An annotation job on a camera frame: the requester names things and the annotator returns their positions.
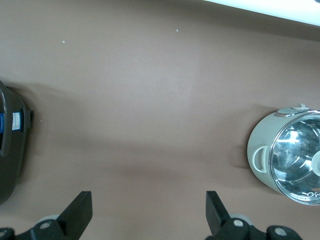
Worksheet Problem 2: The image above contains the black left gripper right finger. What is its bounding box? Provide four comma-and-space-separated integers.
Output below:
205, 191, 305, 240

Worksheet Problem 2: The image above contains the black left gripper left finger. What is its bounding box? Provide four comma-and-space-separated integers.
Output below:
0, 191, 94, 240

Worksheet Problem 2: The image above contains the beige steel cooking pot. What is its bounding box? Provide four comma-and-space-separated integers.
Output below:
246, 102, 320, 207

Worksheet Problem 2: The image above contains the black round cooker appliance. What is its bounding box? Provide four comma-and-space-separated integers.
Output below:
0, 79, 35, 206

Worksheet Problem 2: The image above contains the brown table cover sheet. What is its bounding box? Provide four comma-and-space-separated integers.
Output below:
0, 0, 320, 240

